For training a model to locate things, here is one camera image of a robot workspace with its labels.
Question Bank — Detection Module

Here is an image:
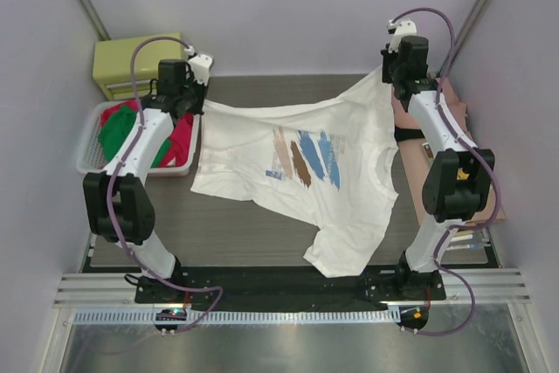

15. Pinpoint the red t shirt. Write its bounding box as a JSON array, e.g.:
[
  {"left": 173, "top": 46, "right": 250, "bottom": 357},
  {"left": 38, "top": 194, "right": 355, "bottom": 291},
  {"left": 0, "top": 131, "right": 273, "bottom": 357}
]
[{"left": 99, "top": 100, "right": 197, "bottom": 169}]

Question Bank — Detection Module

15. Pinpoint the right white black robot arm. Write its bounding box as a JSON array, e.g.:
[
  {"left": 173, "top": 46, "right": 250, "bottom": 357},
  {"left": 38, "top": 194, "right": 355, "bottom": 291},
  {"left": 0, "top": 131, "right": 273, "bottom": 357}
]
[{"left": 369, "top": 35, "right": 495, "bottom": 301}]

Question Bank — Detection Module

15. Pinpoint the green t shirt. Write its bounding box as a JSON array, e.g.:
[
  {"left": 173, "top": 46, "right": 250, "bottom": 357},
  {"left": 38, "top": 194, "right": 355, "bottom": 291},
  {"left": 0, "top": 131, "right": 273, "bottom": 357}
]
[{"left": 98, "top": 100, "right": 176, "bottom": 168}]

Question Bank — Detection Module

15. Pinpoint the brown cardboard sheet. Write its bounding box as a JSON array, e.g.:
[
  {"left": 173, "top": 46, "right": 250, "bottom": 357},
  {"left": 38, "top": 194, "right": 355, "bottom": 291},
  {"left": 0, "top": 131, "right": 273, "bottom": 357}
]
[{"left": 397, "top": 130, "right": 507, "bottom": 228}]

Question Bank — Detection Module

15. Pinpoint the white plastic basket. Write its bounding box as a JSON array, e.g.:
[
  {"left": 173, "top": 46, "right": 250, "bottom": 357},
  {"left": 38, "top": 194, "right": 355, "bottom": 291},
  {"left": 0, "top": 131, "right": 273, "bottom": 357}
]
[{"left": 76, "top": 101, "right": 200, "bottom": 176}]

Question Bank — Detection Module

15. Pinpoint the white printed t shirt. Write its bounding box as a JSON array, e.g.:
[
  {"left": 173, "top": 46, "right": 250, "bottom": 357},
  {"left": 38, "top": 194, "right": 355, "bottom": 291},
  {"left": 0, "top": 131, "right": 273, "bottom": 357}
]
[{"left": 192, "top": 70, "right": 397, "bottom": 278}]

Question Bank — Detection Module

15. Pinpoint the pink folded t shirt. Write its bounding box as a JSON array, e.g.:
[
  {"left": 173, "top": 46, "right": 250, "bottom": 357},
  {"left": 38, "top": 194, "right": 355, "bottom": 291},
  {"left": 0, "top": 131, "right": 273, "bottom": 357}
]
[{"left": 391, "top": 80, "right": 468, "bottom": 132}]

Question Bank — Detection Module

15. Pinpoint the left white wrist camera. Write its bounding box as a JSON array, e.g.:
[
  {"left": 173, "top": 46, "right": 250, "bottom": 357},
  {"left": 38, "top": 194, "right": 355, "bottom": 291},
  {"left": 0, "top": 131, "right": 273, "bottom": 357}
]
[{"left": 183, "top": 45, "right": 214, "bottom": 86}]

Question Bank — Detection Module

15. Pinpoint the black folded t shirt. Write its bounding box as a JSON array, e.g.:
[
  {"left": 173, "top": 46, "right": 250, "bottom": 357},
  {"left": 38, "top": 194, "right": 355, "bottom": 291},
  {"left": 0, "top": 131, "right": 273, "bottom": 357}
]
[{"left": 394, "top": 126, "right": 425, "bottom": 143}]

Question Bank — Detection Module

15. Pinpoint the dark blue marker pen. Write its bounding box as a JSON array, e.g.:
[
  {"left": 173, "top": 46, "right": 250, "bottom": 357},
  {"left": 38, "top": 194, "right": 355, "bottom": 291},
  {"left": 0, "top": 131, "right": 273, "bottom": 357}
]
[{"left": 446, "top": 242, "right": 491, "bottom": 252}]

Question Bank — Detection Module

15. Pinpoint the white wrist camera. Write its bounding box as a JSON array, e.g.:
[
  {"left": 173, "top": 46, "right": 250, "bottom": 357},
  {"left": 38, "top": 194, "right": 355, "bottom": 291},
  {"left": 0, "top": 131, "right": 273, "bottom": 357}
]
[
  {"left": 183, "top": 45, "right": 214, "bottom": 86},
  {"left": 387, "top": 19, "right": 417, "bottom": 53}
]

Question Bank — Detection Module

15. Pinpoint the yellow-green drawer box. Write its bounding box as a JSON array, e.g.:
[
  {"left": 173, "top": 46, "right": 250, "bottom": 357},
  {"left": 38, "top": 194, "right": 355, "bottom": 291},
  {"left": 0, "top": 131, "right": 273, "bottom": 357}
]
[{"left": 93, "top": 32, "right": 188, "bottom": 100}]

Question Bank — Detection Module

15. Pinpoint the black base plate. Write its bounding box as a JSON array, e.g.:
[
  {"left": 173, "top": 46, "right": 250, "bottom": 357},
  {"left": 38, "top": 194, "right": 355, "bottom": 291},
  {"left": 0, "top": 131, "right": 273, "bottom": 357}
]
[{"left": 124, "top": 266, "right": 446, "bottom": 313}]

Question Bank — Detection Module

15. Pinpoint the yellow picture book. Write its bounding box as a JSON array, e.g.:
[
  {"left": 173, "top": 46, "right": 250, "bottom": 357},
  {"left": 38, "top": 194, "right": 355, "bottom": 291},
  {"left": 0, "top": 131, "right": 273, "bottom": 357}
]
[{"left": 421, "top": 142, "right": 469, "bottom": 181}]

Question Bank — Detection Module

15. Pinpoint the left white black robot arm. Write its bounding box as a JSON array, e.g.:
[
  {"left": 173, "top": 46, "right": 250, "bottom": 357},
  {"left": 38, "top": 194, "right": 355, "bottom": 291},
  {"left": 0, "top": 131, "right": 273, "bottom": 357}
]
[{"left": 83, "top": 54, "right": 213, "bottom": 303}]

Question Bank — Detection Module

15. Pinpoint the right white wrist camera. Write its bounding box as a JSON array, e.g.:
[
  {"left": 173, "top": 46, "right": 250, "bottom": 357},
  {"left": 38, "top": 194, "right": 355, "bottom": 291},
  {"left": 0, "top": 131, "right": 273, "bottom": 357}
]
[{"left": 387, "top": 19, "right": 417, "bottom": 53}]

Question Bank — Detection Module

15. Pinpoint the white slotted cable duct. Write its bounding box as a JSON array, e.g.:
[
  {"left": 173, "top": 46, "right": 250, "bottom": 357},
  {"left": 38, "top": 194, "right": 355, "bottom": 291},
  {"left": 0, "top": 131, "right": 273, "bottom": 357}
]
[{"left": 72, "top": 307, "right": 400, "bottom": 327}]

